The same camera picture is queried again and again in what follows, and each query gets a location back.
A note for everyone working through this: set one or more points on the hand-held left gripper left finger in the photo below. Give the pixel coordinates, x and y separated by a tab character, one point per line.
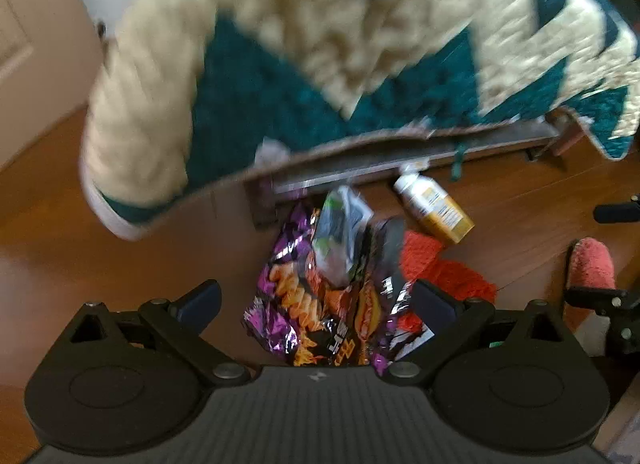
200	296

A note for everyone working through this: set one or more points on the pink fuzzy slipper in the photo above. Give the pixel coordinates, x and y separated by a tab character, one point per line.
595	264

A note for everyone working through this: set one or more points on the white door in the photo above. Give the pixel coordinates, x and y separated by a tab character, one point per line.
30	44

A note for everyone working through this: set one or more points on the purple snack bag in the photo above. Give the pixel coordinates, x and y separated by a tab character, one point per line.
295	289

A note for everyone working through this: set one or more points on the silver and green wrapper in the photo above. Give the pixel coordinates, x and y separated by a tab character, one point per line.
335	239

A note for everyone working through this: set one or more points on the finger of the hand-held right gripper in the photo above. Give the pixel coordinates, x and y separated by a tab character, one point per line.
617	212
590	296

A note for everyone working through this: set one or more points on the black snack wrapper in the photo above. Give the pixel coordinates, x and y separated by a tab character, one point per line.
387	244

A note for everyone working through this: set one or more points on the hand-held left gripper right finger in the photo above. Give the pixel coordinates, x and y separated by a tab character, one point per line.
435	301

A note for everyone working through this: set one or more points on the red fuzzy cloth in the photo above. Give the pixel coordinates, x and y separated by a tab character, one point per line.
450	269

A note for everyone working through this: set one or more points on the white and yellow can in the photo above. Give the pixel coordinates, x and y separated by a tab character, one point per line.
435	209

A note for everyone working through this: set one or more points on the cream and teal quilt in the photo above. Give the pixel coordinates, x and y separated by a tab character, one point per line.
300	19

